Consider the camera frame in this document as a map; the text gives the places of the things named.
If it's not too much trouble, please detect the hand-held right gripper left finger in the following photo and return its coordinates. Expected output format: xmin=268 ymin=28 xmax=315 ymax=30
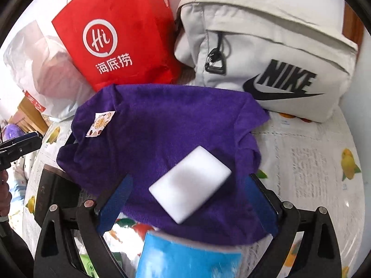
xmin=34 ymin=174 xmax=134 ymax=278

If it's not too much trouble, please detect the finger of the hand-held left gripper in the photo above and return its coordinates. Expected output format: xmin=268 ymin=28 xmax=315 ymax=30
xmin=0 ymin=132 xmax=42 ymax=158

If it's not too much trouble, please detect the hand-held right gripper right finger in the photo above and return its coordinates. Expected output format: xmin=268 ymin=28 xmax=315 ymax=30
xmin=245 ymin=173 xmax=342 ymax=278

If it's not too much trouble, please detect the white fruit print packet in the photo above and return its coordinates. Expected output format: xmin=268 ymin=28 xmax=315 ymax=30
xmin=103 ymin=217 xmax=154 ymax=267

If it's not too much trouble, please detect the white sponge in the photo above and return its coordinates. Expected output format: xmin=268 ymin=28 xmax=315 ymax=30
xmin=148 ymin=145 xmax=232 ymax=224

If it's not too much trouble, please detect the person's left hand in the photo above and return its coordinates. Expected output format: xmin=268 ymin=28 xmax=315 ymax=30
xmin=0 ymin=170 xmax=13 ymax=219

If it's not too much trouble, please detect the purple fluffy object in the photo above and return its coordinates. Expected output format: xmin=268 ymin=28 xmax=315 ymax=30
xmin=3 ymin=123 xmax=24 ymax=142

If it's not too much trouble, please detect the wooden furniture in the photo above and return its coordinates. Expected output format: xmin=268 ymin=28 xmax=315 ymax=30
xmin=9 ymin=95 xmax=50 ymax=136

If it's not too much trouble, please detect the black pouch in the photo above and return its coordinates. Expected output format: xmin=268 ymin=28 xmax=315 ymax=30
xmin=34 ymin=164 xmax=84 ymax=223

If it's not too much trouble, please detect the fruit printed tablecloth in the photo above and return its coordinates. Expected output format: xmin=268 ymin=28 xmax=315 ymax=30
xmin=22 ymin=104 xmax=368 ymax=278

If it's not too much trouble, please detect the green packet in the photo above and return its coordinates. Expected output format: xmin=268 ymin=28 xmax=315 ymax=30
xmin=80 ymin=252 xmax=122 ymax=278

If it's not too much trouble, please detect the white plastic bag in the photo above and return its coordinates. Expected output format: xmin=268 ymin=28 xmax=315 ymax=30
xmin=3 ymin=20 xmax=97 ymax=122

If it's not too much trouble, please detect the blue box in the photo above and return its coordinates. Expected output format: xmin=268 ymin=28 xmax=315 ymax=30
xmin=136 ymin=231 xmax=242 ymax=278

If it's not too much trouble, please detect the purple towel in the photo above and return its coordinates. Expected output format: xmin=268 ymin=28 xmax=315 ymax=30
xmin=56 ymin=83 xmax=273 ymax=245

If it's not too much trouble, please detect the red paper bag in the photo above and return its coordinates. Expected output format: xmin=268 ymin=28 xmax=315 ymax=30
xmin=51 ymin=0 xmax=183 ymax=92

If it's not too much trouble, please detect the light grey backpack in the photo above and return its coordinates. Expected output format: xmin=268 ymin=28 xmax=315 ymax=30
xmin=174 ymin=0 xmax=360 ymax=123

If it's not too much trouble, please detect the wooden door frame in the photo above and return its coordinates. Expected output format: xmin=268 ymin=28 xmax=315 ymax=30
xmin=341 ymin=0 xmax=365 ymax=47

